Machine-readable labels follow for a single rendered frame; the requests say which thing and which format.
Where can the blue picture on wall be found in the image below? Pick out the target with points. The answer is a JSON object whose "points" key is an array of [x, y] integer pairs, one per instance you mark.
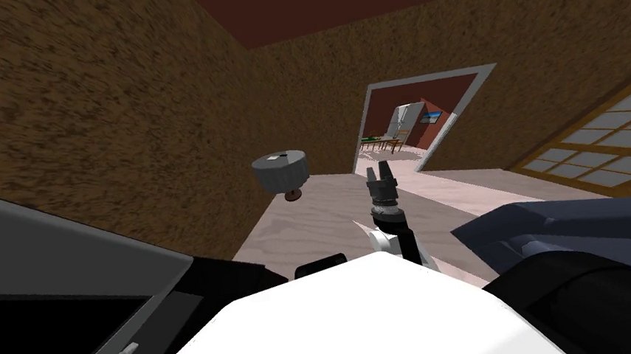
{"points": [[430, 117]]}

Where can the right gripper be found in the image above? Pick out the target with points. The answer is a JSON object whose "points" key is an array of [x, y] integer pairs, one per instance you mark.
{"points": [[384, 193]]}

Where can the dark grey sofa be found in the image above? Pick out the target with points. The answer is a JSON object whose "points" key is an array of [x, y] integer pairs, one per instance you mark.
{"points": [[588, 226]]}

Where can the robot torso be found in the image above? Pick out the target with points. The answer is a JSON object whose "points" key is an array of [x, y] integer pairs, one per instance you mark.
{"points": [[339, 329]]}

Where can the grey cabinet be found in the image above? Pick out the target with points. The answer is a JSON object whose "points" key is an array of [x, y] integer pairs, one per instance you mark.
{"points": [[31, 239]]}

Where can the wooden table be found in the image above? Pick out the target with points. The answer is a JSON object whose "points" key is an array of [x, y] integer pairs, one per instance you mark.
{"points": [[381, 143]]}

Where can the white fridge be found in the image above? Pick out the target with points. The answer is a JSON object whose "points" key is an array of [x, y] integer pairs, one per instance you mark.
{"points": [[407, 119]]}

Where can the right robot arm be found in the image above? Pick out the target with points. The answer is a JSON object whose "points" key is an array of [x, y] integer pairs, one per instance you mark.
{"points": [[604, 310]]}

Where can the grey lamp with brown base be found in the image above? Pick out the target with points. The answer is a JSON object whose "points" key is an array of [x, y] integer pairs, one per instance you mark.
{"points": [[280, 170]]}

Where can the wooden frame window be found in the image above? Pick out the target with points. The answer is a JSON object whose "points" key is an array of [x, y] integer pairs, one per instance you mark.
{"points": [[620, 136]]}

